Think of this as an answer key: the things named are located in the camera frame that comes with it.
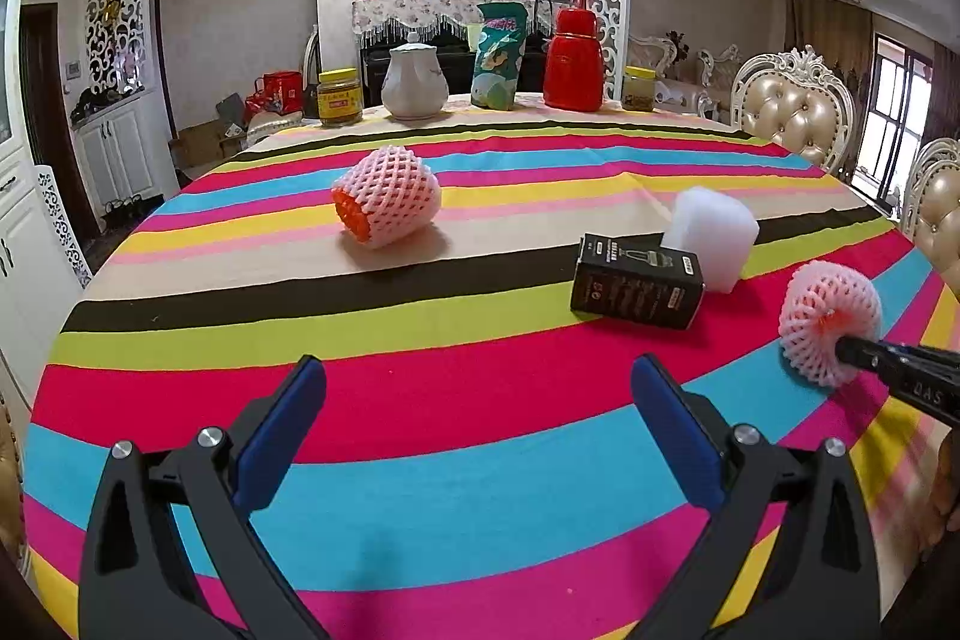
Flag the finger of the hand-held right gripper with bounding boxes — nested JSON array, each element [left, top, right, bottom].
[[834, 334, 960, 382]]

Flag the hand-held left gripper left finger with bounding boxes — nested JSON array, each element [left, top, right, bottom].
[[79, 355, 331, 640]]

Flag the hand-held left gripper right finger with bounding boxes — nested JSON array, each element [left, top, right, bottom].
[[630, 353, 882, 640]]

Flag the orange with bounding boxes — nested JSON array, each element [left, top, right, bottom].
[[331, 145, 442, 250], [778, 260, 884, 388]]

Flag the person's right hand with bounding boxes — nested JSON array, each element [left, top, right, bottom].
[[926, 430, 960, 551]]

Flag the black printed carton box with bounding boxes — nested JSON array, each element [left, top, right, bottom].
[[570, 233, 706, 331]]

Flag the beige tufted ornate chair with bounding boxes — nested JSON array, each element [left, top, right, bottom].
[[730, 45, 856, 176], [900, 137, 960, 300]]

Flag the white foam block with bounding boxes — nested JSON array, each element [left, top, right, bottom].
[[670, 186, 760, 295]]

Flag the window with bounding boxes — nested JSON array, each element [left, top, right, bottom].
[[851, 34, 935, 208]]

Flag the cardboard box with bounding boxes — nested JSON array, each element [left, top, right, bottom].
[[169, 119, 246, 169]]

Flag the brown curtain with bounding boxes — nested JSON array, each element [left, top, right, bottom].
[[784, 0, 875, 109]]

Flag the white low cabinet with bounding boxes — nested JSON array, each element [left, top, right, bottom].
[[71, 89, 164, 210]]

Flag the white ornate sofa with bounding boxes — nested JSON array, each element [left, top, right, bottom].
[[628, 34, 740, 120]]

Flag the yellow label glass jar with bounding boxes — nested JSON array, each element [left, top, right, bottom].
[[317, 68, 364, 127]]

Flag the red gift box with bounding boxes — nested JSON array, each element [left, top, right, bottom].
[[255, 71, 305, 116]]

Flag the dark pickle jar yellow lid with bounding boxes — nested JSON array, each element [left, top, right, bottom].
[[621, 65, 658, 112]]

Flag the white ceramic teapot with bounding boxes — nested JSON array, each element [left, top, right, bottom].
[[381, 32, 449, 121]]

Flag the red thermos jug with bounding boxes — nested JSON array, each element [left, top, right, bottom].
[[542, 6, 605, 112]]

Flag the dark wooden door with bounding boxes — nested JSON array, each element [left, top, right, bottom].
[[19, 2, 100, 245]]

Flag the green snack bag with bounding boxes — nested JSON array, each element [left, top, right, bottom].
[[471, 2, 528, 111]]

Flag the black upright piano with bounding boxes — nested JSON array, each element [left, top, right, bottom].
[[360, 29, 556, 107]]

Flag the white lattice wall panel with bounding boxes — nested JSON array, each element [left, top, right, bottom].
[[84, 0, 151, 94]]

